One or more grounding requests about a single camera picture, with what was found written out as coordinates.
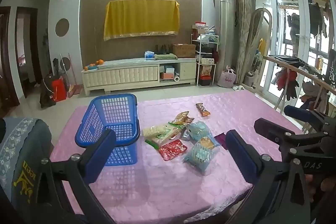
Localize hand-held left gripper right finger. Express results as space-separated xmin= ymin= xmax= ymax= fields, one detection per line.
xmin=225 ymin=130 xmax=313 ymax=224

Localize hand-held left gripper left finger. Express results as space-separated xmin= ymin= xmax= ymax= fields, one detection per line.
xmin=31 ymin=129 xmax=117 ymax=224

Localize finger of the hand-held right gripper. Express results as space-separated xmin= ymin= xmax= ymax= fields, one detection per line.
xmin=254 ymin=118 xmax=326 ymax=151
xmin=284 ymin=105 xmax=336 ymax=135

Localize maroon snack packet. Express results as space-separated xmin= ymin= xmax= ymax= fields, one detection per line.
xmin=214 ymin=133 xmax=231 ymax=150

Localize blue plastic basket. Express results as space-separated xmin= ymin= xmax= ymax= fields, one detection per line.
xmin=75 ymin=93 xmax=140 ymax=167

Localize light blue packet orange figure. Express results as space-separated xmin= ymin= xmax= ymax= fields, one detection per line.
xmin=183 ymin=136 xmax=220 ymax=176

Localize light blue clear snack packet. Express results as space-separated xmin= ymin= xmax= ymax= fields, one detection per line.
xmin=187 ymin=120 xmax=213 ymax=141

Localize orange snack bar packet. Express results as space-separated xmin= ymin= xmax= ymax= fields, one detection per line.
xmin=195 ymin=103 xmax=211 ymax=118

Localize white noodle snack packet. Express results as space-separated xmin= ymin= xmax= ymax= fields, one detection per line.
xmin=142 ymin=123 xmax=181 ymax=138

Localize small silver snack packet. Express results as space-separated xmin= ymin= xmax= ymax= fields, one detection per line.
xmin=180 ymin=127 xmax=191 ymax=142

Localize green and white snack packet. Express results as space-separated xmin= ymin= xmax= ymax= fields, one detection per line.
xmin=145 ymin=132 xmax=181 ymax=149

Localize red spicy snack packet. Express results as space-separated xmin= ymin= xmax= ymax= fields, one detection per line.
xmin=158 ymin=140 xmax=188 ymax=162

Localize gold crinkled snack packet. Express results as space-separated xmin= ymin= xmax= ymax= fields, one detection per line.
xmin=172 ymin=111 xmax=195 ymax=126

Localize wooden drying rack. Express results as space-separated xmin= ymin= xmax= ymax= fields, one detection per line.
xmin=262 ymin=55 xmax=336 ymax=119

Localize pink broom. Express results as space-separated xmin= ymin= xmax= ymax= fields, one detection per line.
xmin=68 ymin=53 xmax=79 ymax=97

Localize pink tote bag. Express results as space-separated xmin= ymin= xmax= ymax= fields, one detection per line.
xmin=221 ymin=67 xmax=237 ymax=88

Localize pink quilted mat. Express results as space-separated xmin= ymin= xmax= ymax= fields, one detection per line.
xmin=50 ymin=90 xmax=305 ymax=224

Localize red paper bag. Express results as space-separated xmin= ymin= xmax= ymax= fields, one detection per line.
xmin=51 ymin=76 xmax=67 ymax=102

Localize black bag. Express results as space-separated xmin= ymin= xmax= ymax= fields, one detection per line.
xmin=39 ymin=74 xmax=57 ymax=109

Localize cream television cabinet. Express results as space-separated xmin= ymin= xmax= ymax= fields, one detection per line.
xmin=81 ymin=58 xmax=198 ymax=95

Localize arched standing mirror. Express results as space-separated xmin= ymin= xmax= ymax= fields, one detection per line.
xmin=243 ymin=7 xmax=273 ymax=88

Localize grey embroidered chair cover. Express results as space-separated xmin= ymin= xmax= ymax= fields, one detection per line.
xmin=0 ymin=117 xmax=54 ymax=224

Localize white framed glass doors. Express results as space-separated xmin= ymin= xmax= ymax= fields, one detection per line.
xmin=249 ymin=0 xmax=336 ymax=106

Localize orange printed snack box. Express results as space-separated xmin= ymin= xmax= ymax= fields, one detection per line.
xmin=199 ymin=65 xmax=214 ymax=77

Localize dark upright bundle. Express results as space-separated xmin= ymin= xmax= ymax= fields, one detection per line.
xmin=52 ymin=57 xmax=60 ymax=77

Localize hanging dark clothes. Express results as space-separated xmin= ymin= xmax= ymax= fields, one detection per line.
xmin=285 ymin=0 xmax=332 ymax=43

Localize white metal shelf rack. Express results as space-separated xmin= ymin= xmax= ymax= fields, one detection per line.
xmin=191 ymin=21 xmax=219 ymax=87

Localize green folded cloth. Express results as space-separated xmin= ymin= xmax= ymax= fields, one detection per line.
xmin=155 ymin=53 xmax=178 ymax=60

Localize silver tower air conditioner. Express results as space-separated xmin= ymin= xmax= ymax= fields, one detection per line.
xmin=215 ymin=0 xmax=235 ymax=73

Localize beige patterned curtain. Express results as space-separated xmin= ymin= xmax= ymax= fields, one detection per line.
xmin=230 ymin=0 xmax=252 ymax=85

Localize black router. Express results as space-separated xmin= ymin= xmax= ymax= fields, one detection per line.
xmin=155 ymin=45 xmax=172 ymax=54

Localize brown cardboard box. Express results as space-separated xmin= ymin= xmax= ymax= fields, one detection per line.
xmin=172 ymin=43 xmax=196 ymax=59

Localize red and white box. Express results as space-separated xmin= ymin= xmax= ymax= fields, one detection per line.
xmin=192 ymin=21 xmax=209 ymax=30

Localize yellow cloth cover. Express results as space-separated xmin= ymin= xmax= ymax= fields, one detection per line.
xmin=104 ymin=0 xmax=180 ymax=41

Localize white handled mop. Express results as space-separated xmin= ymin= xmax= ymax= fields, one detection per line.
xmin=60 ymin=53 xmax=69 ymax=83

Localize dark wooden door frame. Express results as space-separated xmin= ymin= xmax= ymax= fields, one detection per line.
xmin=0 ymin=6 xmax=20 ymax=108
xmin=14 ymin=7 xmax=43 ymax=99

